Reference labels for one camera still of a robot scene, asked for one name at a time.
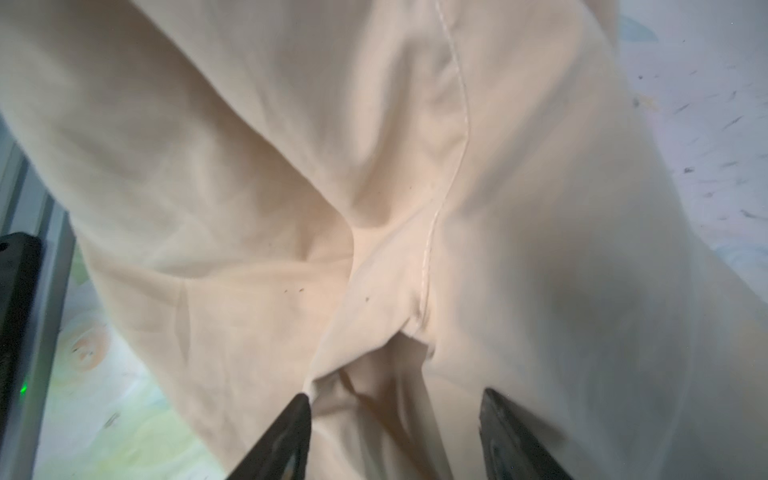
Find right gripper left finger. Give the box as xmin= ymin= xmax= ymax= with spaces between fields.
xmin=227 ymin=393 xmax=312 ymax=480

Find beige shorts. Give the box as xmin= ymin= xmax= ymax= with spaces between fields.
xmin=1 ymin=1 xmax=767 ymax=479

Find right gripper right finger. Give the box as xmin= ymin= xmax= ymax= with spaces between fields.
xmin=479 ymin=388 xmax=572 ymax=480

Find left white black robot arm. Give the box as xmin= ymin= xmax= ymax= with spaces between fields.
xmin=1 ymin=232 xmax=43 ymax=436

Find aluminium front rail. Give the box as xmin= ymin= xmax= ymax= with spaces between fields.
xmin=1 ymin=126 xmax=75 ymax=479

